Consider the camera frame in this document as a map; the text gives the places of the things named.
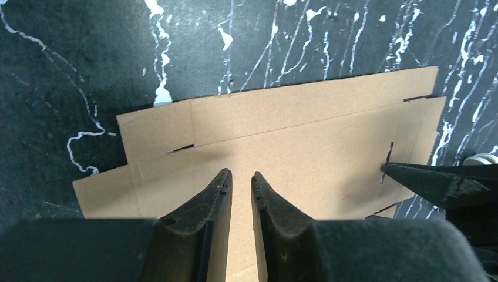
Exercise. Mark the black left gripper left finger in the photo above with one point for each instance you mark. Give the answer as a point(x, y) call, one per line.
point(188, 244)

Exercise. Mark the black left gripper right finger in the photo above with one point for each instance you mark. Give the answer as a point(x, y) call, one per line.
point(291, 246)

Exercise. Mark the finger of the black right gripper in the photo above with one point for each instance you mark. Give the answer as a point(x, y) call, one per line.
point(448, 187)
point(479, 225)

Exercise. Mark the brown cardboard box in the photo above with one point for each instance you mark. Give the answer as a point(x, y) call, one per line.
point(319, 145)

